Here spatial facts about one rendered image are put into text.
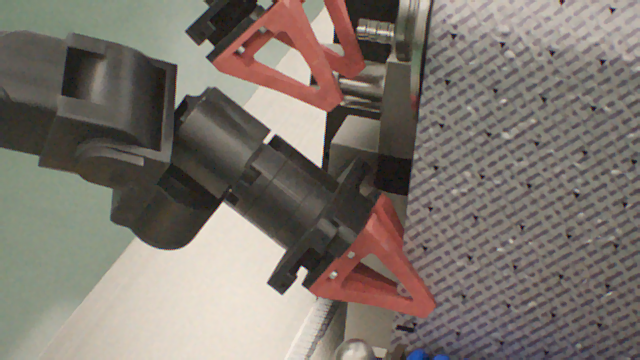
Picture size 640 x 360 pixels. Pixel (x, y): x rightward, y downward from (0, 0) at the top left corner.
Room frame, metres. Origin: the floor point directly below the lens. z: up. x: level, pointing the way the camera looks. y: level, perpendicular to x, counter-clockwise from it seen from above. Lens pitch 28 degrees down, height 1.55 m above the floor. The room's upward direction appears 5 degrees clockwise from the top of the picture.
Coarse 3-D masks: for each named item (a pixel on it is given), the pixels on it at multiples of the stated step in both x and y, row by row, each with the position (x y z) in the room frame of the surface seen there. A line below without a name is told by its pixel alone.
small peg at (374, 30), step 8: (360, 24) 0.81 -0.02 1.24; (368, 24) 0.81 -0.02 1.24; (376, 24) 0.81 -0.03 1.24; (384, 24) 0.81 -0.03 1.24; (392, 24) 0.81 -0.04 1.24; (360, 32) 0.80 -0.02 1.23; (368, 32) 0.80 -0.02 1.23; (376, 32) 0.80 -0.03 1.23; (384, 32) 0.80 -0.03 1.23; (392, 32) 0.80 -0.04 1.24; (376, 40) 0.80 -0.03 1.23; (384, 40) 0.80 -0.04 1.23; (392, 40) 0.80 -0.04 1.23
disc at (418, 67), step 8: (424, 0) 0.74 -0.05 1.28; (432, 0) 0.76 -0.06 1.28; (424, 8) 0.74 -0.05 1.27; (424, 16) 0.74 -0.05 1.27; (424, 24) 0.74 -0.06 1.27; (416, 32) 0.74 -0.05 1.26; (424, 32) 0.74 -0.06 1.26; (416, 40) 0.74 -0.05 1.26; (424, 40) 0.74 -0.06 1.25; (416, 48) 0.74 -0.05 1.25; (424, 48) 0.75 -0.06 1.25; (416, 56) 0.74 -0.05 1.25; (424, 56) 0.75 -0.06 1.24; (416, 64) 0.74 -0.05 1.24; (424, 64) 0.75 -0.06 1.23; (416, 72) 0.74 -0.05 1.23; (424, 72) 0.76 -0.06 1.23; (416, 80) 0.74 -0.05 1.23; (416, 88) 0.74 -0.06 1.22; (416, 96) 0.75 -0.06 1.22; (416, 104) 0.75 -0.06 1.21; (416, 112) 0.76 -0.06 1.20; (416, 120) 0.77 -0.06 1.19
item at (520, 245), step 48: (432, 144) 0.75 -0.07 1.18; (480, 144) 0.74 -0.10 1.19; (528, 144) 0.73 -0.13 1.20; (432, 192) 0.75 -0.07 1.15; (480, 192) 0.74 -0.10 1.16; (528, 192) 0.73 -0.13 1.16; (576, 192) 0.73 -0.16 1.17; (624, 192) 0.72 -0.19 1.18; (432, 240) 0.74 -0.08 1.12; (480, 240) 0.74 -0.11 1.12; (528, 240) 0.73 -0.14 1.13; (576, 240) 0.72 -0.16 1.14; (624, 240) 0.72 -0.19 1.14; (432, 288) 0.74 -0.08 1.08; (480, 288) 0.74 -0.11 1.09; (528, 288) 0.73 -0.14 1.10; (576, 288) 0.72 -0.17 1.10; (624, 288) 0.72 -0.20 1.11; (432, 336) 0.74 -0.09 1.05; (480, 336) 0.74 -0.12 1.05; (528, 336) 0.73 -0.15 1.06; (576, 336) 0.72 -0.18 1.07; (624, 336) 0.71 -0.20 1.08
